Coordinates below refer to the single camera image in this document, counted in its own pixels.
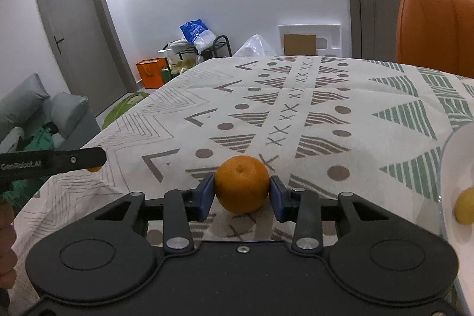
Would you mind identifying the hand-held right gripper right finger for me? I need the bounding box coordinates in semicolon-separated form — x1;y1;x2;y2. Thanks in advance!
270;175;389;254

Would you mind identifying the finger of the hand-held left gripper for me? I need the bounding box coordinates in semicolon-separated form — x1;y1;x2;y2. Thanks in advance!
51;147;107;177

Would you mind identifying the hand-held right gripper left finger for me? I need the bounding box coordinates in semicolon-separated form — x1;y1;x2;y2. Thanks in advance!
95;173;216;254

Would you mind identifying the large orange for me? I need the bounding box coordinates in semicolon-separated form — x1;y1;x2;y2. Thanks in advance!
215;155;270;214

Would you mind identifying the white plate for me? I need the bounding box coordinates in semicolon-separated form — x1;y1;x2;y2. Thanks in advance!
436;125;474;316

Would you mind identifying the person's left hand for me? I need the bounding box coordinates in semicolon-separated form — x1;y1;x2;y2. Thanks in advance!
0;204;17;289

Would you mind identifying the green cloth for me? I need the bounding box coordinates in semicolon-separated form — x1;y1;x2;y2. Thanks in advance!
11;125;56;207

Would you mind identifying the grey sofa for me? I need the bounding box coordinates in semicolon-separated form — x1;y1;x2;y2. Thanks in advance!
0;73;100;154

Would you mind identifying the green floor mat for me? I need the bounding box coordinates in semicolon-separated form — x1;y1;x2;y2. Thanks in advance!
103;91;150;129

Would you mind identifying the orange paper bag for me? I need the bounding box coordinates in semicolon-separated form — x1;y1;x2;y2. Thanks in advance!
136;58;168;89

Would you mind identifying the grey door with lever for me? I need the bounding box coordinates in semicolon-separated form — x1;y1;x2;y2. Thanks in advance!
30;0;138;117

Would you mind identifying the yellow green bag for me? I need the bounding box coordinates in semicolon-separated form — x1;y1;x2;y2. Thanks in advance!
161;59;195;81

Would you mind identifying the white plastic bag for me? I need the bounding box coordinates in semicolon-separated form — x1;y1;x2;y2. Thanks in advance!
233;35;276;58

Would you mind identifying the black metal rack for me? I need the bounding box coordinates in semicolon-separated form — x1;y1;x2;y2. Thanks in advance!
176;35;233;61

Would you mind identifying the cardboard sheet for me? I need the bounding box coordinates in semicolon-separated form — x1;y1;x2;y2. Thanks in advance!
283;34;317;55

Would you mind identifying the blue plastic bag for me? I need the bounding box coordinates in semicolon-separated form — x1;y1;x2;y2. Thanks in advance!
180;18;215;52

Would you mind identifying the white foam packaging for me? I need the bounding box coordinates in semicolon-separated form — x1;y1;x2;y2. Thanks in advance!
278;23;342;59

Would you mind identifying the orange chair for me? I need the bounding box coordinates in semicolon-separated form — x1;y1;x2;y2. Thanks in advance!
395;0;474;79

